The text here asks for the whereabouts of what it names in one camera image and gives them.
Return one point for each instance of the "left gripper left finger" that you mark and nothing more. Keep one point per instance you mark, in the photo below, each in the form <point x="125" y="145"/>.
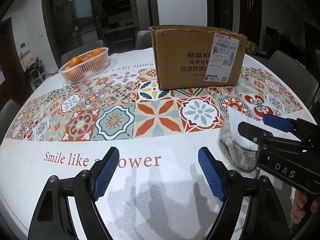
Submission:
<point x="102" y="172"/>

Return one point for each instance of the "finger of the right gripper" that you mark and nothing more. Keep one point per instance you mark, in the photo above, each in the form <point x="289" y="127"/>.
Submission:
<point x="253" y="133"/>
<point x="278" y="123"/>

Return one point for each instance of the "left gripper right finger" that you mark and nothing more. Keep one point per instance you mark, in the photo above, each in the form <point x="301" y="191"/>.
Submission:
<point x="215" y="173"/>

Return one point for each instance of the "right hand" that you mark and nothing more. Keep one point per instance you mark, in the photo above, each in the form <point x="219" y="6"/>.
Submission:
<point x="298" y="210"/>

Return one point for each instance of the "grey dining chair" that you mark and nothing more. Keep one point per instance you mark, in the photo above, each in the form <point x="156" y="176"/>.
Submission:
<point x="300" y="80"/>

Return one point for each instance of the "patterned tablecloth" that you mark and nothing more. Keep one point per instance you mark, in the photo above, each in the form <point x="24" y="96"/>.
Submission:
<point x="158" y="190"/>

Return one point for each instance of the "brown cardboard box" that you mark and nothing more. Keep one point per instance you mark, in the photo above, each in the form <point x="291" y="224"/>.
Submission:
<point x="188" y="56"/>

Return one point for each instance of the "white fruit basket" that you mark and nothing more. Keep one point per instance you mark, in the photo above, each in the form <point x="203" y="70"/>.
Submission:
<point x="93" y="62"/>

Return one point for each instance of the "orange fruit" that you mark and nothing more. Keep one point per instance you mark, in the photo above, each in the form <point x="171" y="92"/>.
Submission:
<point x="75" y="61"/>

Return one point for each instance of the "grey chair far left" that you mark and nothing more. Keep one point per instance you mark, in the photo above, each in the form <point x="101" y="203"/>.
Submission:
<point x="78" y="51"/>

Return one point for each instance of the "grey chair far side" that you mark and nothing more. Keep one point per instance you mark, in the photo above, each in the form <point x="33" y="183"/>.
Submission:
<point x="143" y="40"/>

